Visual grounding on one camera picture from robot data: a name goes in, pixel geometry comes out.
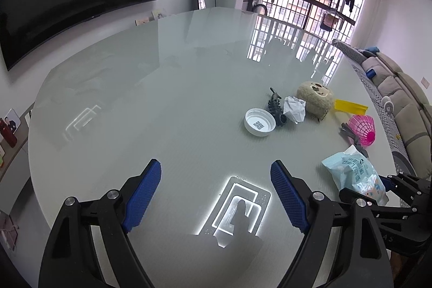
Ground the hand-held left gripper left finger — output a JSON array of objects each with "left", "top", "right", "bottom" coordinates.
[{"left": 38, "top": 159, "right": 162, "bottom": 288}]

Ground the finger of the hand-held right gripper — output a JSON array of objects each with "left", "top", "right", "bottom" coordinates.
[
  {"left": 339, "top": 188, "right": 418, "bottom": 218},
  {"left": 378, "top": 173, "right": 432, "bottom": 204}
]

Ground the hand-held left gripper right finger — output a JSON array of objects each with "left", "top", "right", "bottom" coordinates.
[{"left": 271, "top": 159, "right": 394, "bottom": 288}]

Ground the blue white plastic packet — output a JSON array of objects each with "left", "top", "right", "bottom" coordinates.
[{"left": 321, "top": 145, "right": 389, "bottom": 206}]

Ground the pink mesh plastic basket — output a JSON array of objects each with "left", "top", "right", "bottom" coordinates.
[{"left": 348, "top": 115, "right": 376, "bottom": 146}]

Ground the grey plastic piece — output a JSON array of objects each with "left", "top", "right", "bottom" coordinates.
[{"left": 339, "top": 122, "right": 370, "bottom": 157}]

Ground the white round plastic lid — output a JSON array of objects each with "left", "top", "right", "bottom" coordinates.
[{"left": 245, "top": 108, "right": 276, "bottom": 137}]

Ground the white paper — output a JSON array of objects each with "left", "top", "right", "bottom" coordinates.
[{"left": 283, "top": 96, "right": 307, "bottom": 124}]

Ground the black plastic toy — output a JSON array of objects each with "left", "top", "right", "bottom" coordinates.
[{"left": 266, "top": 88, "right": 288, "bottom": 130}]

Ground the yellow plastic piece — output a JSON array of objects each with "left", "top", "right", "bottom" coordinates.
[{"left": 334, "top": 99, "right": 369, "bottom": 115}]

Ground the round beige plush toy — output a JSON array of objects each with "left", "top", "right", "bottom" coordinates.
[{"left": 296, "top": 81, "right": 335, "bottom": 121}]

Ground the houndstooth cloth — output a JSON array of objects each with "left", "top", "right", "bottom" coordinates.
[{"left": 351, "top": 62, "right": 414, "bottom": 174}]

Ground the beige grey sofa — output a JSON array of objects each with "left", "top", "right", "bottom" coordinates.
[{"left": 359, "top": 52, "right": 432, "bottom": 181}]

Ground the houndstooth cushion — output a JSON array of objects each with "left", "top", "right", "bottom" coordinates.
[{"left": 332, "top": 39, "right": 367, "bottom": 64}]

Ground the framed photo with red figure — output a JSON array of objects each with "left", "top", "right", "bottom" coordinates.
[{"left": 0, "top": 109, "right": 21, "bottom": 148}]

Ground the black stand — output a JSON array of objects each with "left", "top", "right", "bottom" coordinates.
[{"left": 247, "top": 0, "right": 268, "bottom": 13}]

